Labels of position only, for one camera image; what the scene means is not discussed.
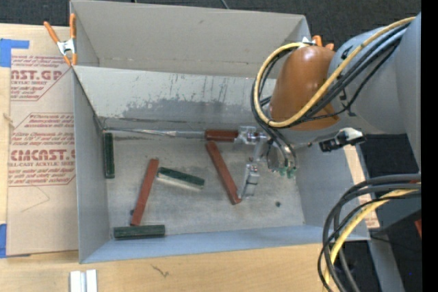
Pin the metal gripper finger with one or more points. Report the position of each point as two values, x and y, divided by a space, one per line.
250 136
250 181

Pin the red-brown flat block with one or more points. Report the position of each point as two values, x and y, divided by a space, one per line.
222 172
145 191
220 135

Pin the grey metal bin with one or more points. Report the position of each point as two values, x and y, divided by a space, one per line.
205 215

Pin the dark green flat block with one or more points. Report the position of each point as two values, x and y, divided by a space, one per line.
109 155
181 176
138 231

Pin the brown cardboard board red print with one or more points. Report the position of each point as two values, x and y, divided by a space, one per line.
41 208

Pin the black cylinder on white bracket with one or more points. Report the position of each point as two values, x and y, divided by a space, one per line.
329 145

